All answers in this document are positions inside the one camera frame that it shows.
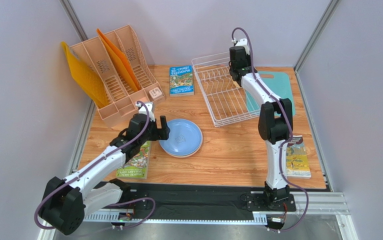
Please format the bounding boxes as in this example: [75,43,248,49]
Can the blue plate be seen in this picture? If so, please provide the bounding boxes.
[159,118,204,156]

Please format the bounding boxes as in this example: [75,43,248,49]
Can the yellow plate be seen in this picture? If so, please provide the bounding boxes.
[166,148,201,159]

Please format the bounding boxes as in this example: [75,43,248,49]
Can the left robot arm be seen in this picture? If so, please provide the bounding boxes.
[33,112,170,235]

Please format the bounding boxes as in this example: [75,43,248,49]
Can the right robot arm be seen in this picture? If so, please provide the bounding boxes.
[229,45,293,210]

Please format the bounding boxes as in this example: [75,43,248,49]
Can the green treehouse book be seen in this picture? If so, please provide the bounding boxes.
[115,141,152,180]

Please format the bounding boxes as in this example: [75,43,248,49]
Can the white power adapter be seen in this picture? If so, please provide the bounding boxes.
[149,87,164,101]

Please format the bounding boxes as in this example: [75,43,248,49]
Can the pink desk file organizer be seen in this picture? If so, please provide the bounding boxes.
[70,25,166,128]

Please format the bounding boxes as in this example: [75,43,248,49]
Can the teal cutting board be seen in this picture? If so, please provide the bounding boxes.
[245,71,296,116]

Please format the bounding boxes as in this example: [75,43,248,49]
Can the blue treehouse book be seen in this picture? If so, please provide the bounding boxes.
[169,65,195,97]

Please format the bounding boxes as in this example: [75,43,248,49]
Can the orange file folder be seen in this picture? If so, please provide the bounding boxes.
[96,28,142,92]

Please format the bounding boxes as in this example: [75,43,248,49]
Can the yellow file folder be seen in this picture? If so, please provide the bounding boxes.
[60,41,110,108]

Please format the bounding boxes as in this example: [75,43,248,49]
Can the yellow book at right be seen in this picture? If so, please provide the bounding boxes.
[285,135,312,179]

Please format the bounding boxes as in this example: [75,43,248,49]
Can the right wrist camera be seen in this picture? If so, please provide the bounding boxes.
[232,38,249,48]

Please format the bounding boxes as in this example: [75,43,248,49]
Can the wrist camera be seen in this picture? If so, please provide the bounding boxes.
[232,38,249,48]
[135,101,155,116]

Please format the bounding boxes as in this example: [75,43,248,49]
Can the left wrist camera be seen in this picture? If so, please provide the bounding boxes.
[135,101,155,116]

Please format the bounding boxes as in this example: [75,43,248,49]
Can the white wire dish rack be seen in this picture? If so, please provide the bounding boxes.
[191,52,259,128]

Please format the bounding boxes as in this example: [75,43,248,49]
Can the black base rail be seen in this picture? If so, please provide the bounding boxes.
[120,182,297,221]

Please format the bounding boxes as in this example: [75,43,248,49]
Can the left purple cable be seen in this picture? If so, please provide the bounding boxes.
[33,100,157,231]

